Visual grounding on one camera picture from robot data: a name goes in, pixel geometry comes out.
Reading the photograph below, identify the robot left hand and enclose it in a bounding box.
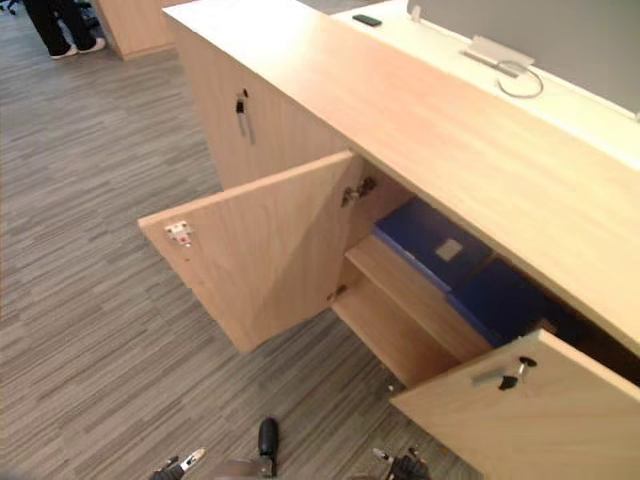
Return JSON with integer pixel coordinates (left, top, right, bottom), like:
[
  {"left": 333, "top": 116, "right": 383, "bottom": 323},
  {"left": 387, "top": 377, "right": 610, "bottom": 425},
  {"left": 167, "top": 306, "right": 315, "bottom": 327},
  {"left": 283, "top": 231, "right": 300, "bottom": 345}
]
[{"left": 151, "top": 446, "right": 207, "bottom": 480}]

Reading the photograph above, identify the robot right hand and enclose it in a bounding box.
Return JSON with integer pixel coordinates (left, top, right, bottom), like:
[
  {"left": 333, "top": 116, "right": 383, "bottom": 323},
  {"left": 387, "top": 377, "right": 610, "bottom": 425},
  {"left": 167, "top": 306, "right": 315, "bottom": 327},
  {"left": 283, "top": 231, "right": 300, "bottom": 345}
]
[{"left": 371, "top": 446, "right": 427, "bottom": 480}]

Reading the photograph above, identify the wood cabinet shelf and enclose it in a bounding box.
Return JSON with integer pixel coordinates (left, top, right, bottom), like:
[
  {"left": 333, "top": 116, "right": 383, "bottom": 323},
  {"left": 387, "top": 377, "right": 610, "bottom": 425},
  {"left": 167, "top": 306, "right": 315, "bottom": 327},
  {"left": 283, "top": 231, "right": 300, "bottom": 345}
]
[{"left": 344, "top": 234, "right": 495, "bottom": 362}]

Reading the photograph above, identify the plain blue folder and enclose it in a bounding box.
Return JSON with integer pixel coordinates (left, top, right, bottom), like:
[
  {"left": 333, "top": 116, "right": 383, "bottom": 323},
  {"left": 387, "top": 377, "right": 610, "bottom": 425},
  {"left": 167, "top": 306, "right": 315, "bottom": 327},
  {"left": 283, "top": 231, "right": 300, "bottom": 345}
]
[{"left": 444, "top": 259, "right": 589, "bottom": 350}]

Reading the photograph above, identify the blue folder with grey label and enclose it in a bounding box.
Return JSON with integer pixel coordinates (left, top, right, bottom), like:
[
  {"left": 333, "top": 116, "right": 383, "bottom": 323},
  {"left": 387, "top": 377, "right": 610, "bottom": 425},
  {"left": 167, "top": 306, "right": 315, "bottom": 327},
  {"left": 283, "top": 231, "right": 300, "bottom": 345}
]
[{"left": 372, "top": 197, "right": 495, "bottom": 295}]

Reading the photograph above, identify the white door latch plate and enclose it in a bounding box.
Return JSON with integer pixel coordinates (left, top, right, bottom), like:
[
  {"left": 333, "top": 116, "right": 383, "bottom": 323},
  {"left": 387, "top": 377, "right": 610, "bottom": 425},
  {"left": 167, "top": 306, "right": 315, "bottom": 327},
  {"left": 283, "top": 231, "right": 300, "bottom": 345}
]
[{"left": 164, "top": 221, "right": 194, "bottom": 249}]

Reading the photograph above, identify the wood cabinet door with latch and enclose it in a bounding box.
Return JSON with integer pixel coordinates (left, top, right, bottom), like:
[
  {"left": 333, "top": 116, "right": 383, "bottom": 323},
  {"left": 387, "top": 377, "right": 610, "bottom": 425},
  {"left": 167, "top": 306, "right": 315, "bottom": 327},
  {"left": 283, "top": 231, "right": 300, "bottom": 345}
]
[{"left": 137, "top": 149, "right": 370, "bottom": 355}]

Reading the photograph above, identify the large metal door hinge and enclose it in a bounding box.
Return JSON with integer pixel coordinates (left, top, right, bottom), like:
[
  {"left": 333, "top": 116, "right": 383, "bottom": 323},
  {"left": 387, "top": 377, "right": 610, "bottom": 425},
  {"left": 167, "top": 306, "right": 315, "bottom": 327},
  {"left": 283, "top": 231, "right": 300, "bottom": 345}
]
[{"left": 341, "top": 177, "right": 378, "bottom": 209}]

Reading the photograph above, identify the long light wood cabinet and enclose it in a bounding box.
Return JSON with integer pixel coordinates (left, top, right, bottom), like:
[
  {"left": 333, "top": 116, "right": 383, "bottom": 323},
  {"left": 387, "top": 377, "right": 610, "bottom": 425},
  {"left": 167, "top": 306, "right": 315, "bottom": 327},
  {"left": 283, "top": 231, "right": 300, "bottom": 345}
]
[{"left": 162, "top": 0, "right": 640, "bottom": 397}]

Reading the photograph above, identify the small light wood cabinet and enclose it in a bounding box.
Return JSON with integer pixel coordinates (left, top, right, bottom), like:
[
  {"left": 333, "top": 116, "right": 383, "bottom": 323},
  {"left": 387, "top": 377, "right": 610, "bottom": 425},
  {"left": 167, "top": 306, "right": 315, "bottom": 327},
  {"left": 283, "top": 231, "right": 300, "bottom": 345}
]
[{"left": 94, "top": 0, "right": 177, "bottom": 62}]

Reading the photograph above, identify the person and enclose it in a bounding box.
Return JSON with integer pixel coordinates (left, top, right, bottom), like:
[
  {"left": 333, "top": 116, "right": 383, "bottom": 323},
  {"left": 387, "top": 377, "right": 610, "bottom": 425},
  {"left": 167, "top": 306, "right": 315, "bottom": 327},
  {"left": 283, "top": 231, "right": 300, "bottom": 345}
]
[{"left": 22, "top": 0, "right": 108, "bottom": 61}]

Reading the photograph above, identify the grey desk partition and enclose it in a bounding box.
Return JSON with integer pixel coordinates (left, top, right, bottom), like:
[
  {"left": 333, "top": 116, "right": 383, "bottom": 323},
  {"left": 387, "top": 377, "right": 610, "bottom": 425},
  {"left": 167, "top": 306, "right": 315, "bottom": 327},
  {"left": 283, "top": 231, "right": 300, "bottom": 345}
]
[{"left": 408, "top": 0, "right": 640, "bottom": 117}]

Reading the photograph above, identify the wood cabinet door with handle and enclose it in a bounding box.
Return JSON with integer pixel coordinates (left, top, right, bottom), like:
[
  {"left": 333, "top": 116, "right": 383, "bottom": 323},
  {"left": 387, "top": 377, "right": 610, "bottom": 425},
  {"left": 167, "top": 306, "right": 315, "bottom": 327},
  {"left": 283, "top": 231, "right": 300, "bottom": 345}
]
[{"left": 389, "top": 327, "right": 640, "bottom": 480}]

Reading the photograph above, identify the grey cable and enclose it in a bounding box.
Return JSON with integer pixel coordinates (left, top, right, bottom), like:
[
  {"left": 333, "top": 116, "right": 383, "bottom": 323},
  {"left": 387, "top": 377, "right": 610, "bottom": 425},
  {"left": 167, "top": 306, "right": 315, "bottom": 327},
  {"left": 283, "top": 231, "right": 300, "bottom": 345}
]
[{"left": 496, "top": 59, "right": 546, "bottom": 99}]

